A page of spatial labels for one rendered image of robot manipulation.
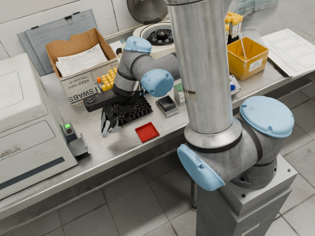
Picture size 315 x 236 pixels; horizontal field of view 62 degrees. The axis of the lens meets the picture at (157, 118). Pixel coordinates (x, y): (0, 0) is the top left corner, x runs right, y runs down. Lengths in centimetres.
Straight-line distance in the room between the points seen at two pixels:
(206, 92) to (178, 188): 140
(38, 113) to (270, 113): 57
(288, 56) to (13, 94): 107
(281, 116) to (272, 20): 102
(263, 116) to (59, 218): 155
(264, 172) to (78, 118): 71
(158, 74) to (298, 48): 84
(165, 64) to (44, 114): 35
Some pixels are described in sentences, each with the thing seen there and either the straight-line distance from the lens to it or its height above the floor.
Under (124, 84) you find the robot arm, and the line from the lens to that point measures 79.
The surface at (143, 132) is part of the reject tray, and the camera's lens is 96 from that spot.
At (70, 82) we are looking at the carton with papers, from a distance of 107.
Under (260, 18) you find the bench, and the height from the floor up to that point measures 88.
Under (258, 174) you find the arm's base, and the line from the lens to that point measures 72.
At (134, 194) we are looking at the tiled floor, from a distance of 182.
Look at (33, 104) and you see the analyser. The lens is 74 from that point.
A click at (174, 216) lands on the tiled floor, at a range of 174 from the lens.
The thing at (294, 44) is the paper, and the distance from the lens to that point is 140.
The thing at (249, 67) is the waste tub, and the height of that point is 94.
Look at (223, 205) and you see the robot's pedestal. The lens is 82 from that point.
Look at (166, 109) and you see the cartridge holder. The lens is 99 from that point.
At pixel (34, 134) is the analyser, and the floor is 108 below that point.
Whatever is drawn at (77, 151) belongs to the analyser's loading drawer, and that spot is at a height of 92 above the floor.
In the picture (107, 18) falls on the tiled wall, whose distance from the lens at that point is 139.
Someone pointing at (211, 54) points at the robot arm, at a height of 137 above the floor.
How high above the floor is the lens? 161
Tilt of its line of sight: 48 degrees down
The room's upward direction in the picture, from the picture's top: 8 degrees counter-clockwise
